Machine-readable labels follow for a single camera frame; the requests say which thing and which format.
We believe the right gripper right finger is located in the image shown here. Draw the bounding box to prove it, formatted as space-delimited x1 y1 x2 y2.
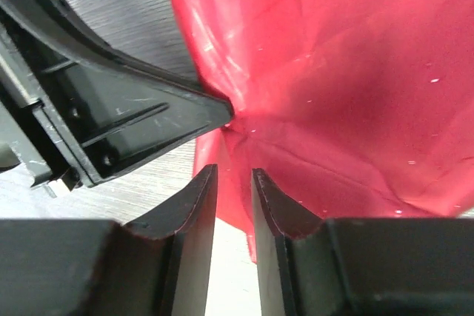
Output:
252 169 473 315

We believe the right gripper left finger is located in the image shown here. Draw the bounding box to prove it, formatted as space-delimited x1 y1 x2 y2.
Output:
1 164 218 315

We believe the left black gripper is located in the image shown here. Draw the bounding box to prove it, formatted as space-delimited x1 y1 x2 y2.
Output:
1 0 233 198

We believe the red wrapping paper sheet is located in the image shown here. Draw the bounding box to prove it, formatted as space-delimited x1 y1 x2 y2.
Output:
172 0 473 247

